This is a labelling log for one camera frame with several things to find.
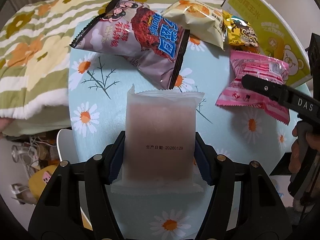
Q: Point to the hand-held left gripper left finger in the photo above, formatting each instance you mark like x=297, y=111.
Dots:
x=116, y=165

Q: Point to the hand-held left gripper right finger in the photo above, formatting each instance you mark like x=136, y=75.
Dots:
x=203, y=165

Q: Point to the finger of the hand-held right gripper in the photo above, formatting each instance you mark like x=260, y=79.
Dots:
x=265, y=87
x=315, y=55

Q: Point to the pink striped snack packet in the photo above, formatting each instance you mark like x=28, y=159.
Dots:
x=250, y=65

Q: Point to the white translucent snack packet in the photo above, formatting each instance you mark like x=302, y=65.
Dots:
x=160, y=130

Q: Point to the green cardboard box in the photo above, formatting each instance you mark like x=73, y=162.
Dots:
x=265, y=17

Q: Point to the person's right hand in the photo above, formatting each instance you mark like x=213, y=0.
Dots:
x=296, y=155

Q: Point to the daisy print tablecloth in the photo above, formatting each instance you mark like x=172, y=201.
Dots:
x=225, y=142

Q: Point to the white chair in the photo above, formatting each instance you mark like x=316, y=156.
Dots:
x=65, y=142

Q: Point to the yellow and brown snack packet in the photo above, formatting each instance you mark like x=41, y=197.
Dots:
x=240, y=32

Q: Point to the yellow toy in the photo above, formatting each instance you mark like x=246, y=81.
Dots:
x=37, y=182

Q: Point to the white shoe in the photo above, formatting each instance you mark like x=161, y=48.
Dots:
x=23, y=193

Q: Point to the cream snack packet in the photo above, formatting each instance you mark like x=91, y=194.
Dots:
x=197, y=17

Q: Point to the clear bottle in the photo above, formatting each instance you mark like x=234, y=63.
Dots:
x=18, y=155

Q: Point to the pink pillow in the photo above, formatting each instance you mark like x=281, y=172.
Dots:
x=3, y=125

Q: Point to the purple snack bag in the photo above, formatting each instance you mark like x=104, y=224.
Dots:
x=130, y=42

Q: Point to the flowered striped blanket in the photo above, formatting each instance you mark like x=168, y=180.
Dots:
x=30, y=67

